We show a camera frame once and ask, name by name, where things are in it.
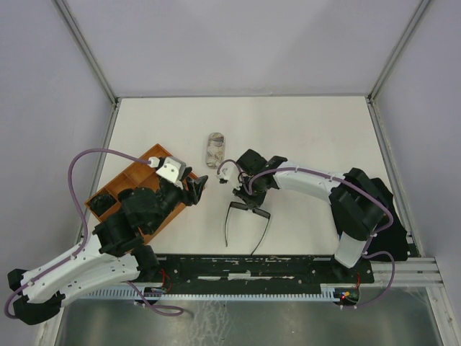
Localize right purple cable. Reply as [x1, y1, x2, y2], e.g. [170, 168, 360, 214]
[218, 158, 399, 311]

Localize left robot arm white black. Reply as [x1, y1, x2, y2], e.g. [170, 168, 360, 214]
[4, 174, 208, 325]

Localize black frame eyeglasses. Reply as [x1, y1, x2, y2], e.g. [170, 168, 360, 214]
[223, 201, 272, 255]

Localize left aluminium frame post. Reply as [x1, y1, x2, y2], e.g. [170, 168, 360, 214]
[52, 0, 118, 105]

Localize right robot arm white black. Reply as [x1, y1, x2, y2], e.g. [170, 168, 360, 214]
[218, 149, 394, 282]

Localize right aluminium frame post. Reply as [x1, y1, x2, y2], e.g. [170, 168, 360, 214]
[367, 0, 433, 103]

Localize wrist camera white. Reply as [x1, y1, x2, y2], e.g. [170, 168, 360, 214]
[217, 166, 241, 190]
[148, 156, 186, 190]

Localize white slotted cable duct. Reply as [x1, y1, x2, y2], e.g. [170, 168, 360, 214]
[84, 285, 339, 303]

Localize purple cable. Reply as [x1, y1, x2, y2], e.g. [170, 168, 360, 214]
[5, 149, 184, 320]
[218, 158, 399, 311]

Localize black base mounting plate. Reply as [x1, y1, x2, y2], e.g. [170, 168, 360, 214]
[135, 254, 375, 293]

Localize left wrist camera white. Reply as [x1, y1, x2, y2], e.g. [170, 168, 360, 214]
[148, 156, 186, 190]

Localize aluminium frame post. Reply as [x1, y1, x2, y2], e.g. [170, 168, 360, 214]
[52, 0, 118, 105]
[367, 0, 433, 103]

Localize aluminium front rail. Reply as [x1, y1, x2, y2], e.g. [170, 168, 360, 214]
[370, 257, 443, 288]

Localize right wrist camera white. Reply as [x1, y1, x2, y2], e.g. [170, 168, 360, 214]
[217, 166, 241, 190]

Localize rolled black tie lower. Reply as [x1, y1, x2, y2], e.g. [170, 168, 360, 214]
[89, 193, 116, 216]

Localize orange wooden divided tray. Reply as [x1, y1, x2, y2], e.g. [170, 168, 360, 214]
[85, 144, 189, 254]

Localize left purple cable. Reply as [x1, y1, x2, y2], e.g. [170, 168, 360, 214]
[5, 149, 184, 320]

